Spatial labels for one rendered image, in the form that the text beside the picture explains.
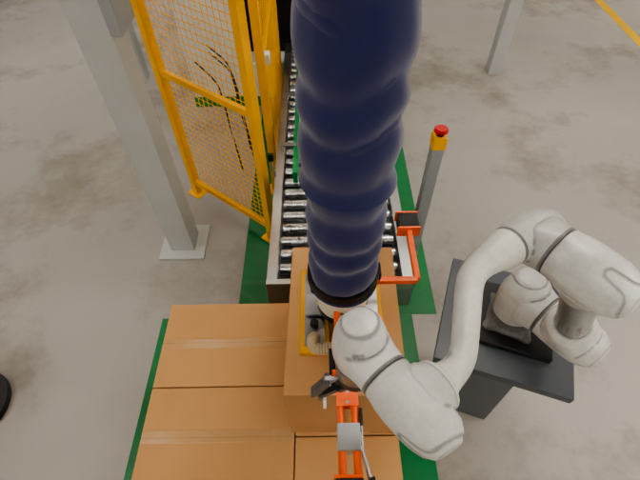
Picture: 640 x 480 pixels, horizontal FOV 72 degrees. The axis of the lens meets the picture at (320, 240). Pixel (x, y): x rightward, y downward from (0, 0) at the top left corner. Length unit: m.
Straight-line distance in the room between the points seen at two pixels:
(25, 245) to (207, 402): 2.10
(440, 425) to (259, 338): 1.33
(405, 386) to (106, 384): 2.17
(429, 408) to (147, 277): 2.47
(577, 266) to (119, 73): 1.94
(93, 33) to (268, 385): 1.63
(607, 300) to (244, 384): 1.37
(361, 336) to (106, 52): 1.78
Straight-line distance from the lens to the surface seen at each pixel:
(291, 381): 1.49
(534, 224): 1.16
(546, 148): 4.11
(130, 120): 2.41
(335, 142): 0.87
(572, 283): 1.13
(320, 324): 1.54
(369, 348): 0.80
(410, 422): 0.79
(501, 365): 1.84
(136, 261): 3.16
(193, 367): 2.02
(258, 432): 1.87
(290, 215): 2.43
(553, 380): 1.89
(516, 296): 1.70
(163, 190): 2.68
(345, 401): 1.31
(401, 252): 2.22
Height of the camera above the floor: 2.33
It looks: 51 degrees down
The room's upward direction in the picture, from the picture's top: 1 degrees counter-clockwise
